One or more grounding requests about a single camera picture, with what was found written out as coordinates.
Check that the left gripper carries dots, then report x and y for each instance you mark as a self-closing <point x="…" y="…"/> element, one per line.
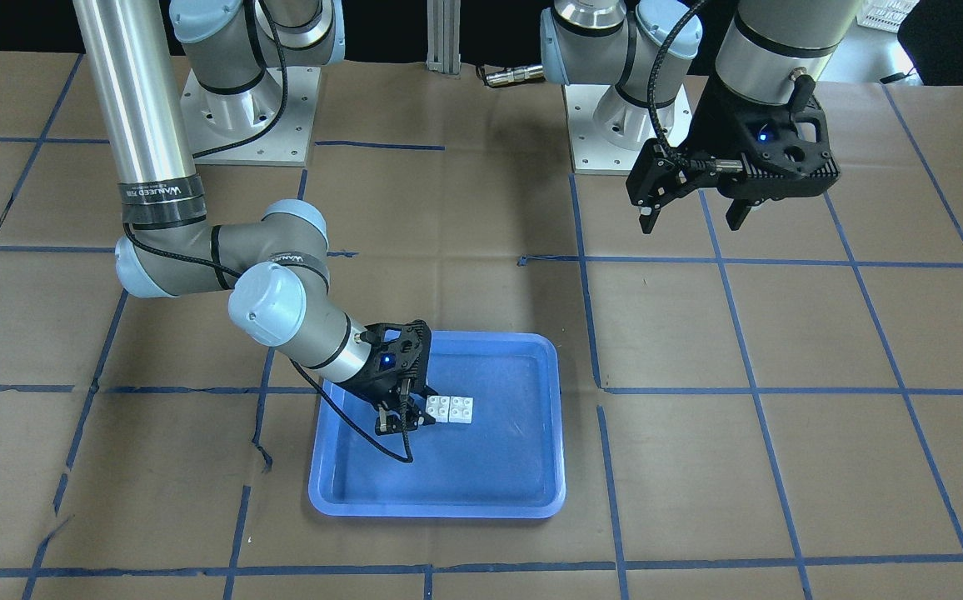
<point x="710" y="123"/>

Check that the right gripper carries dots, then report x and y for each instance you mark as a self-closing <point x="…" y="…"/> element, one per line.
<point x="371" y="385"/>

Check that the white block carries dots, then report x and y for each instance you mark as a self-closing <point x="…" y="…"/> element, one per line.
<point x="460" y="410"/>
<point x="439" y="407"/>

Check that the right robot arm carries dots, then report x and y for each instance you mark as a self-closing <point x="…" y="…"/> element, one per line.
<point x="180" y="81"/>

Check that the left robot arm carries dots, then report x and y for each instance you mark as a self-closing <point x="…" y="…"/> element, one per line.
<point x="770" y="50"/>

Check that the blue plastic tray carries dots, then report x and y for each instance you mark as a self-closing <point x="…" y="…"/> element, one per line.
<point x="506" y="463"/>

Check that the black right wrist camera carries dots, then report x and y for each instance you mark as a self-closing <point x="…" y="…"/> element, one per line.
<point x="400" y="348"/>

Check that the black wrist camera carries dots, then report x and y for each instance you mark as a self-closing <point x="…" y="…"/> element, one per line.
<point x="784" y="148"/>
<point x="400" y="348"/>

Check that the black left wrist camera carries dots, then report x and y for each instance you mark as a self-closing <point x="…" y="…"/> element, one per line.
<point x="784" y="148"/>

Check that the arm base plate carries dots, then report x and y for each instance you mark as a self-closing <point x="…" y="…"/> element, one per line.
<point x="606" y="132"/>
<point x="214" y="120"/>

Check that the aluminium frame post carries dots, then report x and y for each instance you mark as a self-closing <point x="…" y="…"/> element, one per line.
<point x="443" y="37"/>

